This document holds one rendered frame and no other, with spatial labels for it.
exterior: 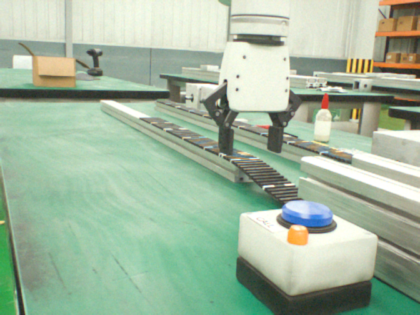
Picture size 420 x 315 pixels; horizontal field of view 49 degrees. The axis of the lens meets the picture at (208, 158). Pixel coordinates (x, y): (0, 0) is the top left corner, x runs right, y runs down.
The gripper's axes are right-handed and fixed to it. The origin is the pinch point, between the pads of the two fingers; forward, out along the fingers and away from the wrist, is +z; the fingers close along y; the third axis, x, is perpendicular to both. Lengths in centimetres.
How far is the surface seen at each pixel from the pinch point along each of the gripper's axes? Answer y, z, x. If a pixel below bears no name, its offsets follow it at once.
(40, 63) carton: 12, -6, -194
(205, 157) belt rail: 1.4, 4.7, -13.1
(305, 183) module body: 5.0, 0.1, 20.5
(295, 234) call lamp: 16.6, -0.8, 34.7
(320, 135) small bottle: -37.1, 4.4, -29.5
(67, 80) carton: -2, 2, -195
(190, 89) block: -28, -2, -92
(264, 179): 0.8, 3.8, 5.7
